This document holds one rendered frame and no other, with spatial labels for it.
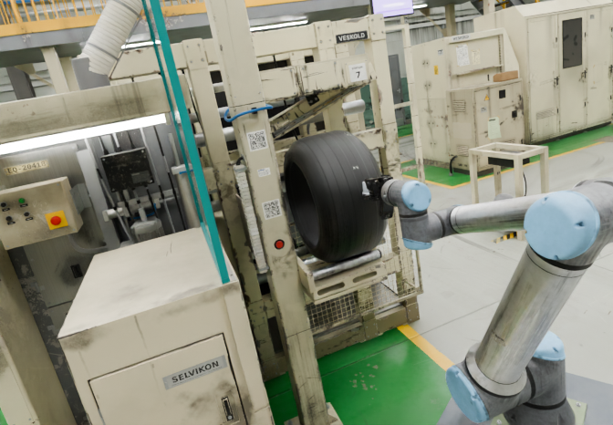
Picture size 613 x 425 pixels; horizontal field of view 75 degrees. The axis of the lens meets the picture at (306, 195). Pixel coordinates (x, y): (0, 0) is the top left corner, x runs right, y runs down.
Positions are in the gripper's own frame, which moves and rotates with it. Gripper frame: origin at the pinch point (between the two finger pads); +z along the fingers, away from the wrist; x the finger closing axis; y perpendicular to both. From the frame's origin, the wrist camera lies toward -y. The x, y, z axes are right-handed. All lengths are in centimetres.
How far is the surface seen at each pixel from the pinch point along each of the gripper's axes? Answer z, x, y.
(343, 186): 1.9, 8.0, 4.8
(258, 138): 17.6, 32.9, 30.0
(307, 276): 12.9, 27.1, -29.6
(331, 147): 12.1, 5.4, 20.1
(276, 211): 21.1, 31.7, -1.0
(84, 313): -38, 95, -1
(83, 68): 41, 90, 71
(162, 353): -45, 80, -14
